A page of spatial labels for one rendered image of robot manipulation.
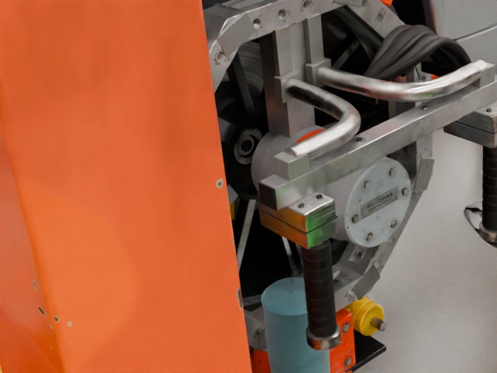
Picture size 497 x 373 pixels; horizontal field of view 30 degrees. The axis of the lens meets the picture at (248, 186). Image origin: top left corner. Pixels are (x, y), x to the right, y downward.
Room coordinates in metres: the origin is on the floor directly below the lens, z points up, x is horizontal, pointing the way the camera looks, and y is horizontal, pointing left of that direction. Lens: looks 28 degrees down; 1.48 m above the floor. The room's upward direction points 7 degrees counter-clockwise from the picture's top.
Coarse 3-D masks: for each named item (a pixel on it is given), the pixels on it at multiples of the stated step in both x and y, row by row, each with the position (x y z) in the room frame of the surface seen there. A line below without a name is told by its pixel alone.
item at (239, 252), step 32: (352, 32) 1.39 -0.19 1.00; (352, 64) 1.46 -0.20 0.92; (256, 96) 1.35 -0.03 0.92; (352, 96) 1.47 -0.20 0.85; (224, 128) 1.26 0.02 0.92; (224, 160) 1.26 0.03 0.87; (256, 192) 1.30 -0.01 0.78; (256, 224) 1.47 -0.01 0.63; (256, 256) 1.38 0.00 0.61; (288, 256) 1.32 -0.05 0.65; (256, 288) 1.27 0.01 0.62
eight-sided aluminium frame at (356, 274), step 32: (256, 0) 1.23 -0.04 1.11; (288, 0) 1.21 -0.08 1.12; (320, 0) 1.24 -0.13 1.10; (352, 0) 1.27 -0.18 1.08; (224, 32) 1.14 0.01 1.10; (256, 32) 1.17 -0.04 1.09; (384, 32) 1.31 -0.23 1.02; (224, 64) 1.14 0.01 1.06; (416, 160) 1.35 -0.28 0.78; (416, 192) 1.35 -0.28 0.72; (352, 256) 1.31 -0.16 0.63; (384, 256) 1.30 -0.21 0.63; (352, 288) 1.26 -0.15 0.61; (256, 320) 1.14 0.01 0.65
